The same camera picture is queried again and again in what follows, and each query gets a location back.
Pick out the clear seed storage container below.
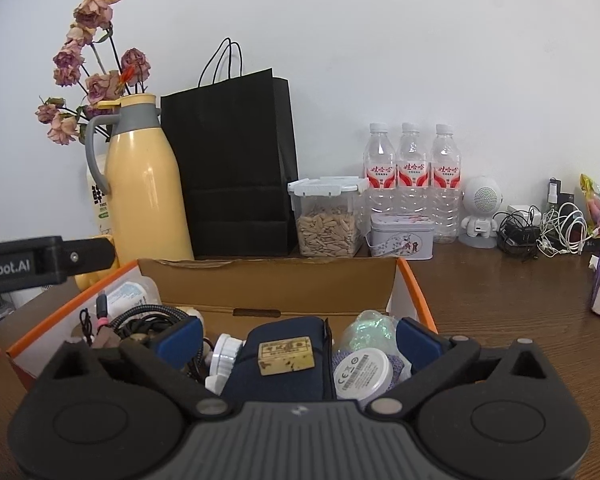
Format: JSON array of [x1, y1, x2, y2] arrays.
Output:
[[287, 177, 368, 258]]

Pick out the yellow ceramic mug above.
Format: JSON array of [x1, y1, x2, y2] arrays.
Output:
[[74, 235, 120, 292]]

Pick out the thin black cable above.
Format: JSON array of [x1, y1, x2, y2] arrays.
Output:
[[78, 306, 95, 346]]

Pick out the white plastic lid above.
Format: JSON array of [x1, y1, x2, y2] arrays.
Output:
[[204, 333, 245, 396]]

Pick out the white round lid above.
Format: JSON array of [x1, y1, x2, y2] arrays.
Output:
[[334, 348, 393, 408]]

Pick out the white plastic rectangular case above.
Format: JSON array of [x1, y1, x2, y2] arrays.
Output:
[[105, 276, 162, 321]]

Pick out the middle water bottle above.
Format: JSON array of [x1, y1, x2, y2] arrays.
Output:
[[396, 122, 429, 214]]

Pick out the dried pink rose bouquet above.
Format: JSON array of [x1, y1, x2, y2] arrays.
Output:
[[35, 0, 151, 145]]

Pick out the right water bottle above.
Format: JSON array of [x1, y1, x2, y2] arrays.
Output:
[[430, 124, 462, 244]]

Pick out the braided black usb cable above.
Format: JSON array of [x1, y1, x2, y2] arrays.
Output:
[[93, 289, 192, 348]]

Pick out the white milk carton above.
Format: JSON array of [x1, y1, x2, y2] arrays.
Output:
[[86, 156, 115, 239]]

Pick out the plush corgi toy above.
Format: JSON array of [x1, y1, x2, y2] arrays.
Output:
[[175, 306, 204, 325]]

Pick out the tangled cables and chargers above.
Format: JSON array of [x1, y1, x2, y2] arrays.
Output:
[[493, 176, 600, 261]]

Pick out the small white tin box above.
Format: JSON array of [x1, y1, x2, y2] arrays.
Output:
[[367, 212, 434, 261]]

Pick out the yellow thermos jug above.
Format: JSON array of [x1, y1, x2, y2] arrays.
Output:
[[84, 93, 194, 264]]

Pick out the left water bottle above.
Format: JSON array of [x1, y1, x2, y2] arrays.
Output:
[[363, 122, 396, 214]]

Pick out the red orange cardboard box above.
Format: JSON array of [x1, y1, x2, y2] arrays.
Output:
[[6, 258, 437, 387]]

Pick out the dark blue zip case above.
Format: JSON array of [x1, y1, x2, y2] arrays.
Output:
[[221, 316, 336, 404]]

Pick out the purple fabric pouch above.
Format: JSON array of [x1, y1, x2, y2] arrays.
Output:
[[332, 348, 410, 390]]

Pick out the water bottle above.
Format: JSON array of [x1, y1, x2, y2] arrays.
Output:
[[430, 124, 462, 244], [363, 122, 396, 214], [396, 122, 429, 214]]

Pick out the white toy robot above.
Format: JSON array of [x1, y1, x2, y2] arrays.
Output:
[[458, 176, 503, 249]]

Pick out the black paper shopping bag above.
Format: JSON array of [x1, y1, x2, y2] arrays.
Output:
[[159, 37, 301, 260]]

